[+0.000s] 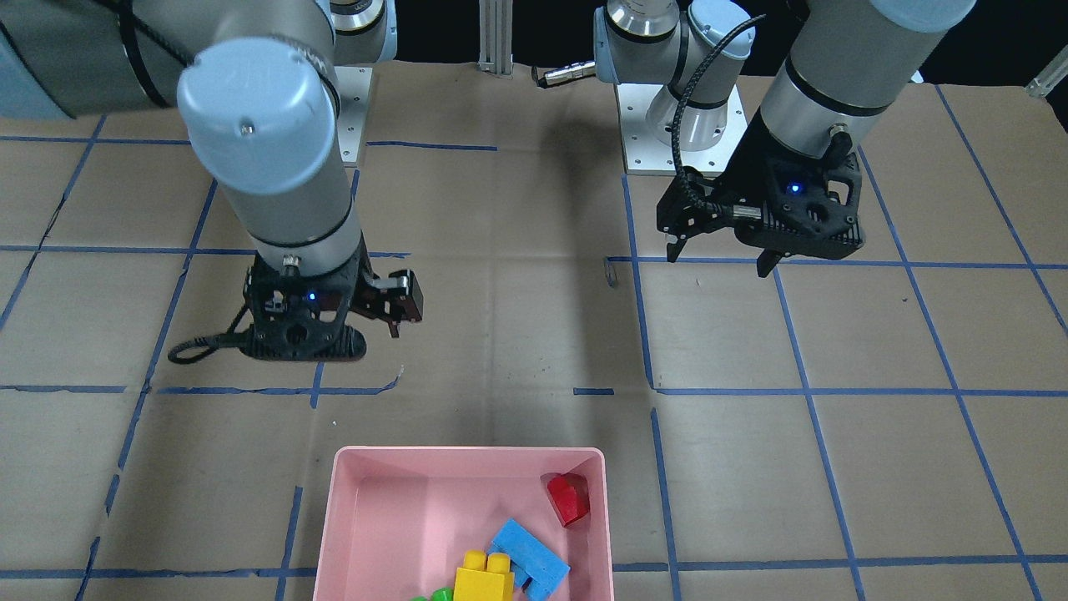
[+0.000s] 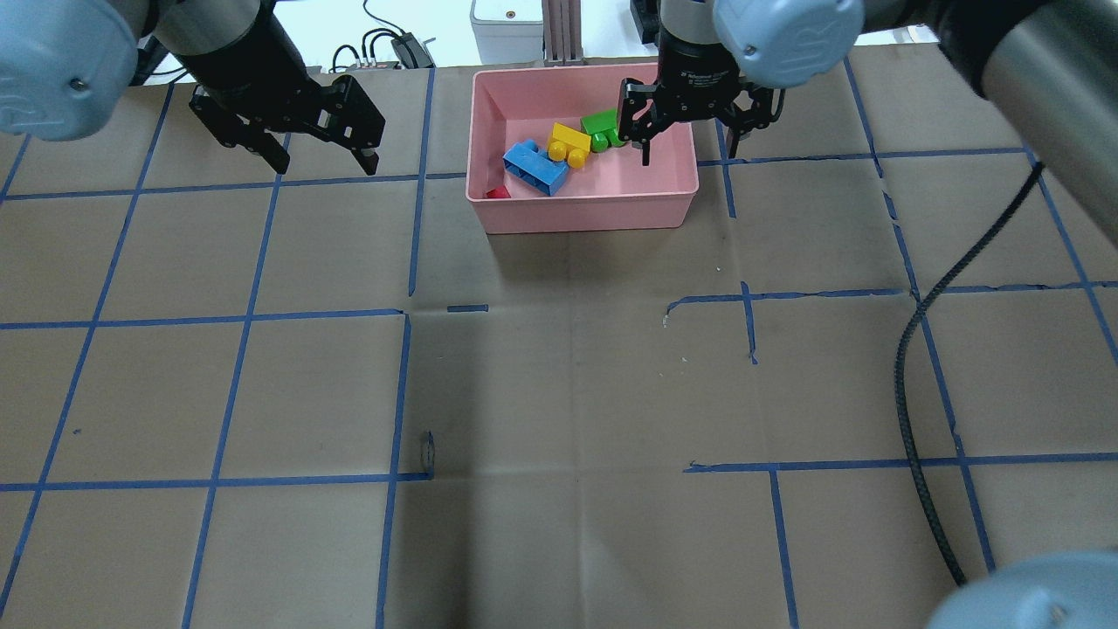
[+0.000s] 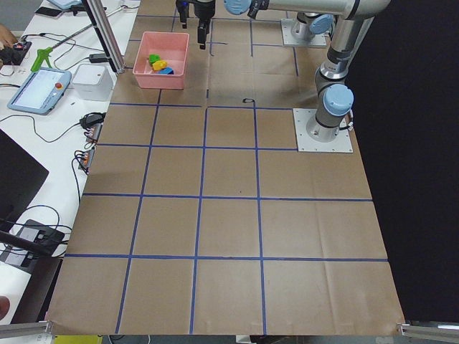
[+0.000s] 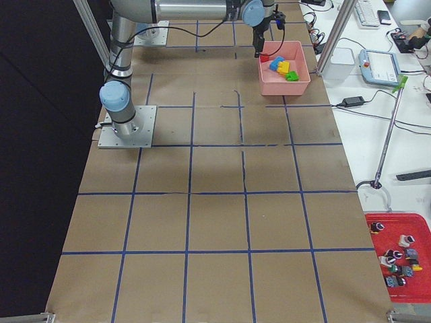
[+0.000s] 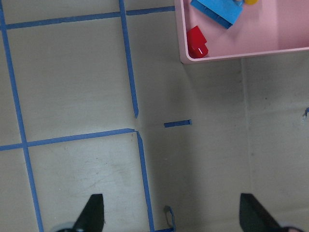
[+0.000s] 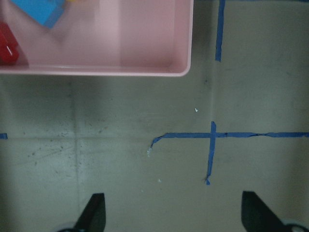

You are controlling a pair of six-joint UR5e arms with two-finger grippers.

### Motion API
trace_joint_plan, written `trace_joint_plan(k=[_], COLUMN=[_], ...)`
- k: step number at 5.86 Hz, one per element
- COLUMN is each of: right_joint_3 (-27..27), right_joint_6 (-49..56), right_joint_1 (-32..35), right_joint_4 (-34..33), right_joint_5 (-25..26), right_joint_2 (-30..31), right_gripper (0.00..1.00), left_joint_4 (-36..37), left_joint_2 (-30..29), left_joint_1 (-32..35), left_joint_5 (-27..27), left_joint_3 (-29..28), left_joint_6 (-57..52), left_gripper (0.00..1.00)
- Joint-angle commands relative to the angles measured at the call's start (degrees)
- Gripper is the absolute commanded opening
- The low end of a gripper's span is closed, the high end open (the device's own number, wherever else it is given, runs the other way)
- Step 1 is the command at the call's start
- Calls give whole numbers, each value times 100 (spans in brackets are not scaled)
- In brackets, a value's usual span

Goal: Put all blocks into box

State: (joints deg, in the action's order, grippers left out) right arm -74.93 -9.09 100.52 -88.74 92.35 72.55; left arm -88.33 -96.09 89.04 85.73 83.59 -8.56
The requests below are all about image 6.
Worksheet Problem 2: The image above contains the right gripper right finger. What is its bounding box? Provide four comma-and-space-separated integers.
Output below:
241, 191, 289, 232

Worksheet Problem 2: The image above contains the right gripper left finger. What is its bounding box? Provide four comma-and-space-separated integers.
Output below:
73, 193, 106, 232

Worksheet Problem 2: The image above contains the red toy block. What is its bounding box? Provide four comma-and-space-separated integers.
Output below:
0, 22, 19, 65

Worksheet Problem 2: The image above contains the blue toy block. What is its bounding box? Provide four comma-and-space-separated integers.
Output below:
12, 0, 66, 29

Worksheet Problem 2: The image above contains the pink plastic box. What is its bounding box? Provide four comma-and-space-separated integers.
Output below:
0, 0, 194, 77

